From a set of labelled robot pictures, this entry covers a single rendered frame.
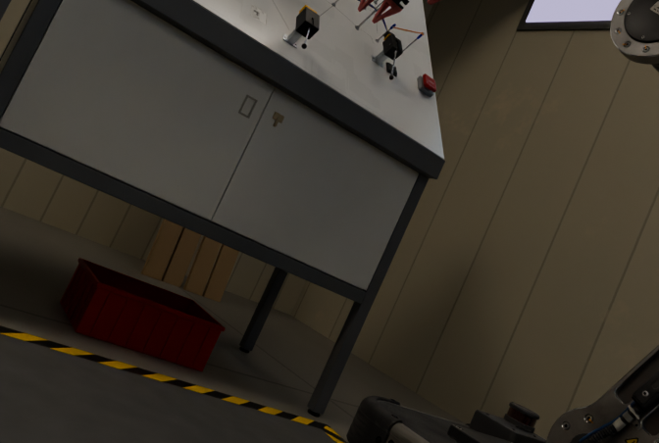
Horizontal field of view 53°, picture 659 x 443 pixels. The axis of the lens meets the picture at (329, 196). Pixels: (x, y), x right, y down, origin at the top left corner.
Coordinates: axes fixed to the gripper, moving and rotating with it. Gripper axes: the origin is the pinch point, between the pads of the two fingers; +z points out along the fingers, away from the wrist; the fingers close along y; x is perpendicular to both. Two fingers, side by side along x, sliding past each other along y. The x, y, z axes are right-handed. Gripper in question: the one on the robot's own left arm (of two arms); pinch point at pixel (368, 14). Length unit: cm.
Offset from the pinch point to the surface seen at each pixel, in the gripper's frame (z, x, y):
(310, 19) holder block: 11.0, -7.0, 8.0
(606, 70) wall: -45, -101, -192
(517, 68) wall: -16, -150, -192
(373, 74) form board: 14.5, -16.6, -25.4
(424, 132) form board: 17.1, -3.7, -45.0
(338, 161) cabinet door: 36.4, 4.6, -21.6
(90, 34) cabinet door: 44, -2, 51
